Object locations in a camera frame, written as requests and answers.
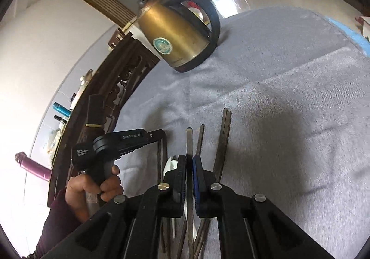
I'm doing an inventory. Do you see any teal thermos bottle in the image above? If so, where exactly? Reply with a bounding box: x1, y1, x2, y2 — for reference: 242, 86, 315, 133
53, 102, 71, 118

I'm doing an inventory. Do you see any grey table cloth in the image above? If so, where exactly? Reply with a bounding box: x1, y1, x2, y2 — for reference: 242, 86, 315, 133
115, 7, 369, 258

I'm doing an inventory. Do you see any dark maroon left sleeve forearm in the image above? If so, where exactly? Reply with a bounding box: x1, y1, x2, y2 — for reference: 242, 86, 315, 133
26, 188, 82, 258

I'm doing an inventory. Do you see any blue under cloth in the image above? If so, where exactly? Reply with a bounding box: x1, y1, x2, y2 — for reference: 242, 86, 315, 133
326, 17, 370, 57

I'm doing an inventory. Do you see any purple thermos bottle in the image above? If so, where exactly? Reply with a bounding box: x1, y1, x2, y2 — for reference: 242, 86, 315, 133
14, 152, 51, 181

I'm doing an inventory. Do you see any dark carved wooden sideboard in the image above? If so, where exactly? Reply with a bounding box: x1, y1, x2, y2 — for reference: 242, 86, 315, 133
47, 33, 160, 206

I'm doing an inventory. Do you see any dark metal chopstick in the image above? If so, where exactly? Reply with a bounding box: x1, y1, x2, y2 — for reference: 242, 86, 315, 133
186, 127, 194, 259

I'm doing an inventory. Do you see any person's left hand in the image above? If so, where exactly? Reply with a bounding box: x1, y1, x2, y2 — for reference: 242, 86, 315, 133
65, 165, 123, 223

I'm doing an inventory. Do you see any gold electric kettle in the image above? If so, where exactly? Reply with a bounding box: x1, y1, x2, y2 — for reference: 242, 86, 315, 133
137, 0, 221, 73

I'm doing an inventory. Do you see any white plastic spoon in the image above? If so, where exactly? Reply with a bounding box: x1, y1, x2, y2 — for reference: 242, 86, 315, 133
163, 156, 177, 239

